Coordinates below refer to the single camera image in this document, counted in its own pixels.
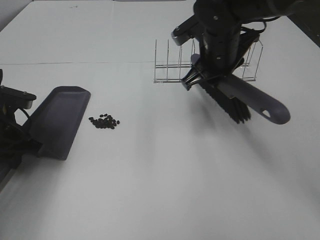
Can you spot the pile of dark coffee beans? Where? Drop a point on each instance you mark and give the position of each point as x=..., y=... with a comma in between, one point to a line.
x=104, y=121

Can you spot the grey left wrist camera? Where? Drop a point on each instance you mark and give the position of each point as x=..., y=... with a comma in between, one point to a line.
x=16, y=98

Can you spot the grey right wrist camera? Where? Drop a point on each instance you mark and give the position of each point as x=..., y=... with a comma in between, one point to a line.
x=187, y=30

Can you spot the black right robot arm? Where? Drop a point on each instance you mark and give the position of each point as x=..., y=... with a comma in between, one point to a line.
x=245, y=11

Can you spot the chrome wire dish rack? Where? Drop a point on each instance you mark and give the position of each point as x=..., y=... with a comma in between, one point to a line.
x=172, y=62

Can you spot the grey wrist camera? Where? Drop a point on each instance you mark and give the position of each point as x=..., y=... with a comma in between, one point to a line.
x=16, y=98
x=187, y=30

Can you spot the grey hand brush black bristles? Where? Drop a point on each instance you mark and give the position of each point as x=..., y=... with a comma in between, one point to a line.
x=235, y=96

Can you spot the grey plastic dustpan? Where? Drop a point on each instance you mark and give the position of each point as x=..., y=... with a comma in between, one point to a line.
x=55, y=123

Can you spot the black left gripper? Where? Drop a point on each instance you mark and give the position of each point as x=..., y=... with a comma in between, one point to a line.
x=15, y=139

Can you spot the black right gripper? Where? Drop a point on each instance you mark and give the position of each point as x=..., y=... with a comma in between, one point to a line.
x=222, y=48

